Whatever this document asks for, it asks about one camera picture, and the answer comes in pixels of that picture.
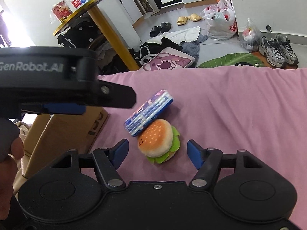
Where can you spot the large white plastic bag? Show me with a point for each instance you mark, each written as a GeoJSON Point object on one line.
{"type": "Point", "coordinates": [220, 20]}

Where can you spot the yellow slipper right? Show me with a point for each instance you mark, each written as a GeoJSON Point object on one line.
{"type": "Point", "coordinates": [194, 17]}

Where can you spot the grey fuzzy floor cloth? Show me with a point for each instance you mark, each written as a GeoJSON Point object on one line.
{"type": "Point", "coordinates": [193, 48]}

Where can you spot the black slipper left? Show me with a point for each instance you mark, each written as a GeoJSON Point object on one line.
{"type": "Point", "coordinates": [155, 31]}

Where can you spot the cardboard box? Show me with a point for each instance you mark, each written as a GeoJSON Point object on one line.
{"type": "Point", "coordinates": [52, 135]}

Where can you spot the beige blanket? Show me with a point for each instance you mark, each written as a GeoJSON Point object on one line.
{"type": "Point", "coordinates": [18, 152]}

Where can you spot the small clear plastic bag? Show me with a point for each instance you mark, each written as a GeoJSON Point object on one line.
{"type": "Point", "coordinates": [251, 36]}

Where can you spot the pink bed sheet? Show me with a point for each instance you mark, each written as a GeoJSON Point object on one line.
{"type": "Point", "coordinates": [262, 110]}

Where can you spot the green leaf cartoon rug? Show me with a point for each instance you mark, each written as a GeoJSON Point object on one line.
{"type": "Point", "coordinates": [237, 59]}

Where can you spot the yellow slipper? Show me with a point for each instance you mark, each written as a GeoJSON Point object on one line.
{"type": "Point", "coordinates": [182, 20]}
{"type": "Point", "coordinates": [194, 17]}

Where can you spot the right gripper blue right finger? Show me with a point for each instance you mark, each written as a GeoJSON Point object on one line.
{"type": "Point", "coordinates": [198, 155]}

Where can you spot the round table gold leg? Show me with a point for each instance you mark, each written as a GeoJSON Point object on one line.
{"type": "Point", "coordinates": [108, 19]}

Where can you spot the black polka dot bag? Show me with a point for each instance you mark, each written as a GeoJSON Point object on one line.
{"type": "Point", "coordinates": [84, 35]}

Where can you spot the black clothes pile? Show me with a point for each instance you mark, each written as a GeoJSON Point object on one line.
{"type": "Point", "coordinates": [153, 48]}

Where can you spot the grey sneaker left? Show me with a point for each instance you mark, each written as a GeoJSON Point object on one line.
{"type": "Point", "coordinates": [269, 48]}

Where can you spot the red snack bag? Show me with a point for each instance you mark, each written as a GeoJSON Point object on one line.
{"type": "Point", "coordinates": [60, 12]}

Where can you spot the burger plush toy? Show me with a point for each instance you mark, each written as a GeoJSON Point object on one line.
{"type": "Point", "coordinates": [159, 142]}

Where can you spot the grey sneaker right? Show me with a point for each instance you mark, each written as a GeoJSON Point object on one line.
{"type": "Point", "coordinates": [286, 49]}

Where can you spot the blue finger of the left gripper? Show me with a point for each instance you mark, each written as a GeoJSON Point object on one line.
{"type": "Point", "coordinates": [110, 95]}
{"type": "Point", "coordinates": [54, 108]}

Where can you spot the tissue pack blue pink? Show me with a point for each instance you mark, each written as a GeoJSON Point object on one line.
{"type": "Point", "coordinates": [148, 112]}

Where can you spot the white floor towel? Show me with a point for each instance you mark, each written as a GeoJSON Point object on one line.
{"type": "Point", "coordinates": [187, 35]}

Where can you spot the person left hand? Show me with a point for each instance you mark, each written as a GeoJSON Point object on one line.
{"type": "Point", "coordinates": [8, 165]}

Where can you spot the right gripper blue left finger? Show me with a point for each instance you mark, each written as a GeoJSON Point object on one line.
{"type": "Point", "coordinates": [117, 154]}

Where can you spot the yellow slipper left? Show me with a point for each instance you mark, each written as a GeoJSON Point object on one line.
{"type": "Point", "coordinates": [182, 20]}

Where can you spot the grey sneaker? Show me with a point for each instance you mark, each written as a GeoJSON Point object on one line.
{"type": "Point", "coordinates": [269, 48]}
{"type": "Point", "coordinates": [286, 49]}

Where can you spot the pink bear tote bag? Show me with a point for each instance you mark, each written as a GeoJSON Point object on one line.
{"type": "Point", "coordinates": [169, 59]}

